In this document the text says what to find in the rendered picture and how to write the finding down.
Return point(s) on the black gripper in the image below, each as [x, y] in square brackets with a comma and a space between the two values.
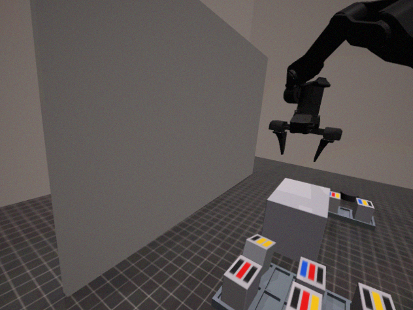
[329, 134]

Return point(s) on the white label with black, red and yellow stripes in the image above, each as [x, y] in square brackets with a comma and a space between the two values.
[303, 298]

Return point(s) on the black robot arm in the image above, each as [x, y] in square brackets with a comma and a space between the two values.
[385, 27]

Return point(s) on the white label with blue, red and black stripes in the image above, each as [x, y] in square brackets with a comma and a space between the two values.
[311, 275]

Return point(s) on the grey flat panel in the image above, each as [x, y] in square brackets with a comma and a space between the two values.
[150, 110]

